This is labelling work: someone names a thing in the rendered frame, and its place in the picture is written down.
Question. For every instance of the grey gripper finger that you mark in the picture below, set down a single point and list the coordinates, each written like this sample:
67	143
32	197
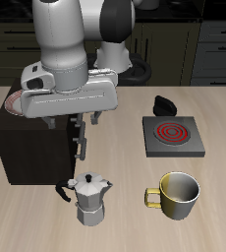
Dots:
96	117
50	122

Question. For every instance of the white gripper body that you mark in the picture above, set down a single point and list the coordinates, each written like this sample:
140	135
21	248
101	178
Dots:
72	100

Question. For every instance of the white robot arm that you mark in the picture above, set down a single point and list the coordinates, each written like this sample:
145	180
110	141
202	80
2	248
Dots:
62	39

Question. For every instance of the round black stove knob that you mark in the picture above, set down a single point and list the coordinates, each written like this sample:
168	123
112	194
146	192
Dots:
164	105

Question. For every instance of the silver moka pot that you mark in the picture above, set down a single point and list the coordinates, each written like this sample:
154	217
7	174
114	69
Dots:
89	197

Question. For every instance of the dark wooden cabinet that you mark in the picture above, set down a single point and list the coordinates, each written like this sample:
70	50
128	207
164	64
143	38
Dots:
33	147

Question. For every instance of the red and white plate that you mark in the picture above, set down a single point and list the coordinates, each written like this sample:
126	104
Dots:
13	103

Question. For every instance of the yellow and white mug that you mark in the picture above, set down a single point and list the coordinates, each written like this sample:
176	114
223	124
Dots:
179	197

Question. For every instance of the dark kitchen cupboards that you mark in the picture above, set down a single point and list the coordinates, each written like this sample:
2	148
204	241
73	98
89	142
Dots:
213	49

